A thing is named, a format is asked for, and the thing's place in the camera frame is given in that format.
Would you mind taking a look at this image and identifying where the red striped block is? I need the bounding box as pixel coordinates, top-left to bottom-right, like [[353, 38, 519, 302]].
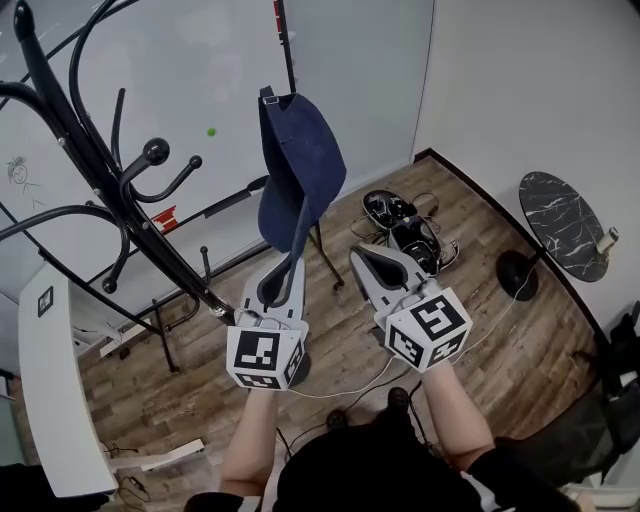
[[150, 204, 179, 234]]

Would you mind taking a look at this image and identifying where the person's left forearm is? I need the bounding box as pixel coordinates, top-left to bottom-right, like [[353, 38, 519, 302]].
[[219, 387, 282, 499]]

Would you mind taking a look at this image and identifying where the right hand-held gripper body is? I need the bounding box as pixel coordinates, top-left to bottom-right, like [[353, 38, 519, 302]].
[[373, 283, 474, 374]]

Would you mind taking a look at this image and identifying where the white cable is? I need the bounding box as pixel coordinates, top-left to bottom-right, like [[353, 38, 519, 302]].
[[286, 283, 522, 400]]

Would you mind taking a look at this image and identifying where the navy blue cap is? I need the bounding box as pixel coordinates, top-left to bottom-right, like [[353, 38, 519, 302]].
[[257, 85, 348, 269]]

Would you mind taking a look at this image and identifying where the small white cup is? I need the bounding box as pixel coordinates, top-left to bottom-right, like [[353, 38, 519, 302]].
[[595, 225, 621, 258]]

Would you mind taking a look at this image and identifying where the person's black clothing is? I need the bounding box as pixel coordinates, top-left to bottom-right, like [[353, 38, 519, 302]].
[[182, 408, 582, 512]]

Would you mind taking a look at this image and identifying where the black framed whiteboard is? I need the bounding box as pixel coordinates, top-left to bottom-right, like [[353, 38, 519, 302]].
[[0, 0, 347, 374]]

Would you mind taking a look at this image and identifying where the white desk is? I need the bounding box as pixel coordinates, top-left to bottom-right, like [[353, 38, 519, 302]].
[[17, 272, 207, 499]]

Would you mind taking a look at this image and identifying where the black slipper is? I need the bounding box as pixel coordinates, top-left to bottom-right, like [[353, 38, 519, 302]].
[[361, 189, 416, 232]]

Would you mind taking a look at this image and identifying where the round black marble table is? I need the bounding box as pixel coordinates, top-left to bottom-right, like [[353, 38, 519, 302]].
[[494, 170, 611, 303]]

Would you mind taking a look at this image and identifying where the black metal coat rack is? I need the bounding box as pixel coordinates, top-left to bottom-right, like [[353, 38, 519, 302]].
[[0, 0, 236, 319]]

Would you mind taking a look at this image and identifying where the person's right forearm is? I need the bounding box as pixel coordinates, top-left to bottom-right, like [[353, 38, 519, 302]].
[[419, 363, 497, 474]]

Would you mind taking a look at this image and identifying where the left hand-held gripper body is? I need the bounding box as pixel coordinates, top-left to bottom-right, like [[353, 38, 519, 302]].
[[225, 307, 313, 392]]

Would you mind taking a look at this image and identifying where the white sneaker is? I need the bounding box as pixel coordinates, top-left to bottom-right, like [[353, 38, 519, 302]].
[[437, 239, 462, 267]]

